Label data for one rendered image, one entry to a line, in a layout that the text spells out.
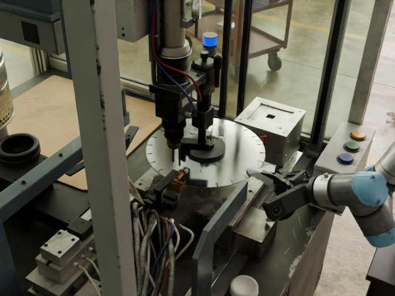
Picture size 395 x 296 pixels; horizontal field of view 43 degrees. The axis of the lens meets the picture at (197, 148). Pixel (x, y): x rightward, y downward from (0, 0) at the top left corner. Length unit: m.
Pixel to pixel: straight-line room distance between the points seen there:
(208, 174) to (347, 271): 1.27
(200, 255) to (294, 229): 0.45
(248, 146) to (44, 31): 0.61
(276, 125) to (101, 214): 1.05
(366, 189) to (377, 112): 2.54
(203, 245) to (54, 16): 0.62
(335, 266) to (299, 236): 1.00
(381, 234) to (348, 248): 1.34
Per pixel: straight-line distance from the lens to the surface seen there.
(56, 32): 1.26
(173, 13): 1.03
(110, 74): 0.53
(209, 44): 1.55
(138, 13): 1.02
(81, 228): 1.27
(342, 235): 2.60
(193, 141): 1.29
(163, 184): 1.22
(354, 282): 2.40
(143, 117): 1.91
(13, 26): 1.35
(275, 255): 1.39
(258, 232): 1.34
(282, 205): 1.20
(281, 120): 1.65
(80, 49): 0.52
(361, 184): 1.13
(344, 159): 1.50
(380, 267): 1.44
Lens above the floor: 1.76
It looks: 35 degrees down
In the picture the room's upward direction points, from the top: 1 degrees clockwise
